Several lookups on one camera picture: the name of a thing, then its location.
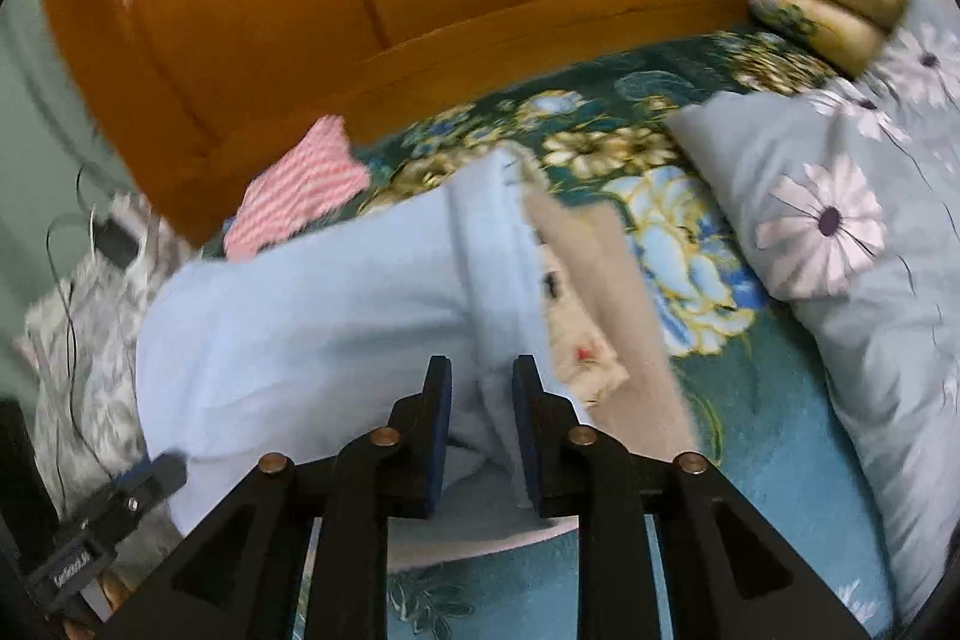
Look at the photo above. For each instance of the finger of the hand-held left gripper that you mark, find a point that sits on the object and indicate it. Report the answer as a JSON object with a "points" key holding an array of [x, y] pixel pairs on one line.
{"points": [[169, 476]]}

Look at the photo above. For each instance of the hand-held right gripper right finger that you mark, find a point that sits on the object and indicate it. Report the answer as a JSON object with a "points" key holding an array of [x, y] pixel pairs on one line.
{"points": [[525, 430]]}

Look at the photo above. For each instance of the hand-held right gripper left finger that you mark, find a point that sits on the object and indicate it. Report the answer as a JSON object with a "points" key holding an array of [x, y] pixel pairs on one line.
{"points": [[439, 430]]}

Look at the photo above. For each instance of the light blue shirt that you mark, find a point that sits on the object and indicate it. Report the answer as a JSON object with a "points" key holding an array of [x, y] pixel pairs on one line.
{"points": [[300, 325]]}

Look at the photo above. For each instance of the cream floral cloth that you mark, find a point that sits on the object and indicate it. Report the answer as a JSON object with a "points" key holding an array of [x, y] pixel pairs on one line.
{"points": [[577, 325]]}

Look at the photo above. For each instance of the grey floral cloth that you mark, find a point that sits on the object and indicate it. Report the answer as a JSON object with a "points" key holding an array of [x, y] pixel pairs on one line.
{"points": [[97, 370]]}

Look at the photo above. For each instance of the folded beige cloth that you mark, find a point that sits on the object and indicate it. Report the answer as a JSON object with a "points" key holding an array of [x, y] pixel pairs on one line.
{"points": [[622, 310]]}

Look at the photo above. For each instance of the teal floral blanket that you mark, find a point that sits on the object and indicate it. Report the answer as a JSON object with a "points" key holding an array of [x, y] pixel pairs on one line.
{"points": [[750, 400]]}

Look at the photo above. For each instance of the black power adapter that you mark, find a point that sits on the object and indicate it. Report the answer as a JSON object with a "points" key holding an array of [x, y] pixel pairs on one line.
{"points": [[116, 241]]}

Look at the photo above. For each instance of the pink striped cloth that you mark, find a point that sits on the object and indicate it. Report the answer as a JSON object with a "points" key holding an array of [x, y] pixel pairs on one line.
{"points": [[300, 190]]}

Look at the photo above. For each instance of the grey-blue floral duvet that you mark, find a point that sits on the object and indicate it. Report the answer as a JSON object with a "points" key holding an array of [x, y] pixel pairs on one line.
{"points": [[862, 325]]}

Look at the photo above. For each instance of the yellow green floral pillow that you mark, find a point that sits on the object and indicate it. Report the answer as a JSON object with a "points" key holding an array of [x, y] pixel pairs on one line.
{"points": [[825, 29]]}

